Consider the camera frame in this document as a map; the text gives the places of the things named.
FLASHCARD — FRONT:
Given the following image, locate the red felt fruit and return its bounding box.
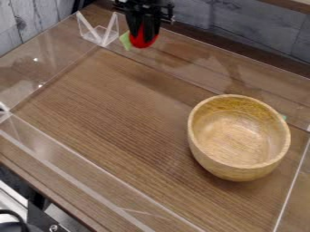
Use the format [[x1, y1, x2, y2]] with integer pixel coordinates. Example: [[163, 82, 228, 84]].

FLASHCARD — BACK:
[[119, 23, 159, 51]]

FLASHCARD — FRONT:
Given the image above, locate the clear acrylic tray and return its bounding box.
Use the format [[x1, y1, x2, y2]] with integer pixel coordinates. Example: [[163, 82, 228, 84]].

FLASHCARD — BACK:
[[0, 17, 310, 232]]

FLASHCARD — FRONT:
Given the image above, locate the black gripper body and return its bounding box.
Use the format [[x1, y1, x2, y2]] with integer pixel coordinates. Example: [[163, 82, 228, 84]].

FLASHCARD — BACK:
[[114, 0, 175, 24]]

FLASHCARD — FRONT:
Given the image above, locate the black metal clamp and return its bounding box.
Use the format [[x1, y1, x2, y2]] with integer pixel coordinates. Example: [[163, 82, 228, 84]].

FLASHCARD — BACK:
[[0, 193, 71, 232]]

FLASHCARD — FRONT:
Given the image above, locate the light wooden bowl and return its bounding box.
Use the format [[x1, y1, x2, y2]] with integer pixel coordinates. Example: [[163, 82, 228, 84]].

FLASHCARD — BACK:
[[187, 94, 292, 182]]

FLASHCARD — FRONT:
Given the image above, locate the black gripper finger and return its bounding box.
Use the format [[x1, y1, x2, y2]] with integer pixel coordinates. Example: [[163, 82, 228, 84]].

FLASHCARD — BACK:
[[143, 14, 162, 43], [125, 10, 143, 36]]

